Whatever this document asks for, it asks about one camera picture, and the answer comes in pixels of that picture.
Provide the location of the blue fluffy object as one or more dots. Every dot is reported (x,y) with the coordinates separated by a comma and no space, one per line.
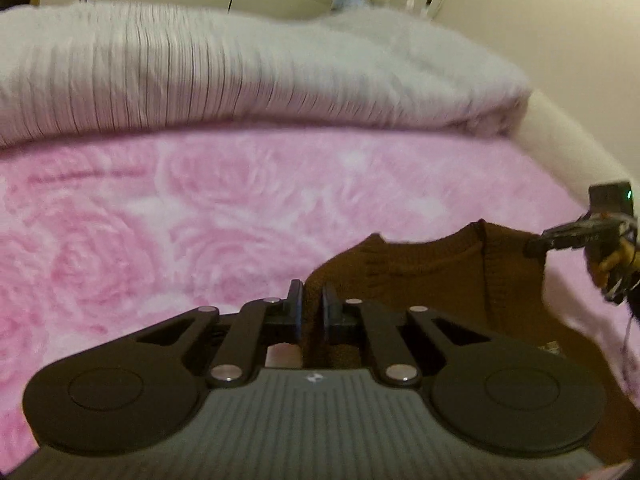
(346,2)

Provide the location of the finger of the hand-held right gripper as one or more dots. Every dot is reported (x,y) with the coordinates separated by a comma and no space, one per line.
(570,236)

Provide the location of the white ribbed quilt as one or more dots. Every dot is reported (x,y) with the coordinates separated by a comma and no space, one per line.
(200,75)

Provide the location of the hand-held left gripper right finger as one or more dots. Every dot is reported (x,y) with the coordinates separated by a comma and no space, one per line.
(328,312)

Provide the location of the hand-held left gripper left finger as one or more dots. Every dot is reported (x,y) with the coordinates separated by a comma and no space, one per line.
(295,310)

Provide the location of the pink rose print blanket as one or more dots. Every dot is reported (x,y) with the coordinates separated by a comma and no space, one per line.
(150,235)

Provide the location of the brown knit sweater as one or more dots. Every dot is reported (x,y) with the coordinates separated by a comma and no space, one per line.
(425,280)

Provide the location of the person's right hand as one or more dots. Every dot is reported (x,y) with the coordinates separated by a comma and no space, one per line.
(607,262)

